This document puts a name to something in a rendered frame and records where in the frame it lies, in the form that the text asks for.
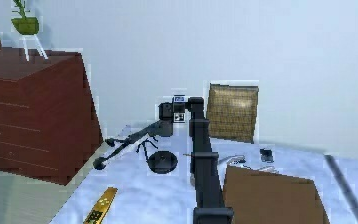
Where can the small black object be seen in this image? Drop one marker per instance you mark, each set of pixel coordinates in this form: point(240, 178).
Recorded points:
point(267, 155)

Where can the red-brown chest of drawers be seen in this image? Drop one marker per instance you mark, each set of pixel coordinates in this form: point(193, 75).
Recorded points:
point(37, 113)

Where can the grey thin curved object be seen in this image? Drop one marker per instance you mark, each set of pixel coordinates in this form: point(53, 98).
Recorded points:
point(232, 159)

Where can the black wiry statue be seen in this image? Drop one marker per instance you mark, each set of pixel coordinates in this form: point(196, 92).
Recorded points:
point(147, 146)

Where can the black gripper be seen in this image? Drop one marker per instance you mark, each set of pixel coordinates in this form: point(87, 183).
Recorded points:
point(166, 113)

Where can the brown carton box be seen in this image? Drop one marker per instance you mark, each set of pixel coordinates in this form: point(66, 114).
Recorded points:
point(270, 200)

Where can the dark grey long rod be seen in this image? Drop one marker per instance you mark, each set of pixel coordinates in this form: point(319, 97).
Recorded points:
point(345, 188)

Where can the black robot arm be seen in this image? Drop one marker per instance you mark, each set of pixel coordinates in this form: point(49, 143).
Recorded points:
point(203, 166)

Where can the green potted house plant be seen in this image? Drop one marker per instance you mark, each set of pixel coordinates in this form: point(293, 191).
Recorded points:
point(26, 25)

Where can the tan woven pillow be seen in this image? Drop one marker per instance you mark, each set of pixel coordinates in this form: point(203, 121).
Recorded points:
point(233, 113)

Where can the pale blue bed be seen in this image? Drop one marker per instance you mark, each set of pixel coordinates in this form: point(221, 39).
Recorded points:
point(147, 200)

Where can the yellow flat stick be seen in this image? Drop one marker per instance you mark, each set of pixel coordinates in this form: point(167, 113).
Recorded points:
point(102, 206)

